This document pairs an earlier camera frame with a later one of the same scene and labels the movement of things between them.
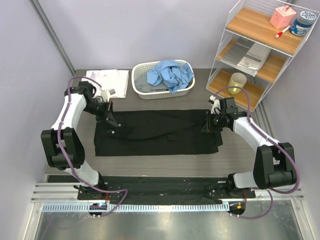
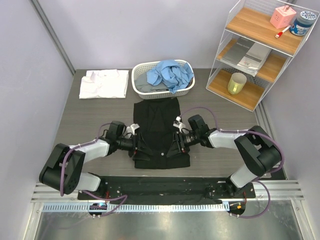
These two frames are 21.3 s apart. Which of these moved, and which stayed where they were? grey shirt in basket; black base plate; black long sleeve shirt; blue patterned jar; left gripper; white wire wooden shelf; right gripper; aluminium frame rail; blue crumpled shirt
Moved: right gripper; left gripper; black long sleeve shirt
Stayed: black base plate; blue crumpled shirt; blue patterned jar; white wire wooden shelf; aluminium frame rail; grey shirt in basket
